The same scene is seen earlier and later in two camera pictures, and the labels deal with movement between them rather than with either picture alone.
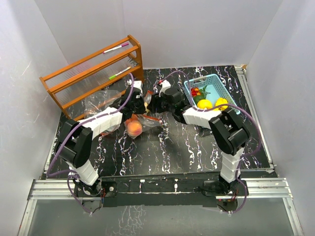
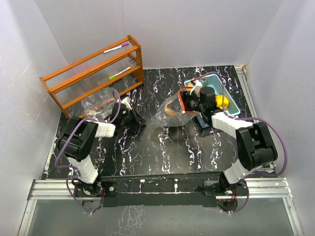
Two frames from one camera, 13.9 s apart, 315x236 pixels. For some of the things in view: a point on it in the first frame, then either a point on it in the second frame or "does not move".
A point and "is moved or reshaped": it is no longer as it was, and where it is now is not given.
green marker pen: [125, 70] does not move
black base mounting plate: [129, 191] does not move
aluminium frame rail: [278, 189] does not move
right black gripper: [153, 106] → [186, 97]
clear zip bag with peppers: [94, 102] does not move
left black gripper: [142, 110] → [138, 120]
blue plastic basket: [216, 88] does not move
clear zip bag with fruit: [135, 124] is moved or reshaped
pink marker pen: [122, 45] does not move
